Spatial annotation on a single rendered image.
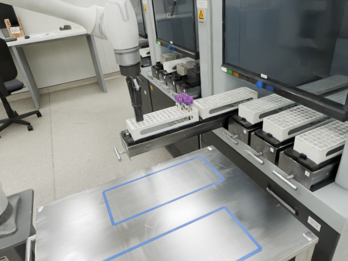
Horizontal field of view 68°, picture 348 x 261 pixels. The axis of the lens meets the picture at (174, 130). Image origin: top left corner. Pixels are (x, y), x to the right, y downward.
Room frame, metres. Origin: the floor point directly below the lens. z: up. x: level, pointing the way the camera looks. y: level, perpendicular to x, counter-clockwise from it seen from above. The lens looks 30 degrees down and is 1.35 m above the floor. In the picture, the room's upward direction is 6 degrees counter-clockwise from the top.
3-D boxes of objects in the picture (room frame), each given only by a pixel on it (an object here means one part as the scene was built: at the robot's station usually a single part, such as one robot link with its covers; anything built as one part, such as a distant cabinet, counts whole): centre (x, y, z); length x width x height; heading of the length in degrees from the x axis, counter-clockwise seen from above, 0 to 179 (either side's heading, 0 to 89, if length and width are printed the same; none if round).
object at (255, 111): (0.99, -0.44, 0.83); 0.30 x 0.10 x 0.06; 111
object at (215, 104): (1.08, -0.25, 0.83); 0.30 x 0.10 x 0.06; 111
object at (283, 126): (0.85, -0.50, 0.83); 0.30 x 0.10 x 0.06; 111
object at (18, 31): (3.81, 1.98, 1.02); 0.22 x 0.17 x 0.24; 21
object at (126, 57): (0.93, 0.13, 1.13); 0.09 x 0.09 x 0.06
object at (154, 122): (0.97, 0.04, 0.83); 0.30 x 0.10 x 0.06; 111
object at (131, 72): (0.93, 0.13, 1.06); 0.08 x 0.07 x 0.09; 21
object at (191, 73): (1.48, -0.15, 0.85); 0.12 x 0.02 x 0.06; 21
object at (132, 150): (1.02, -0.09, 0.78); 0.73 x 0.14 x 0.09; 111
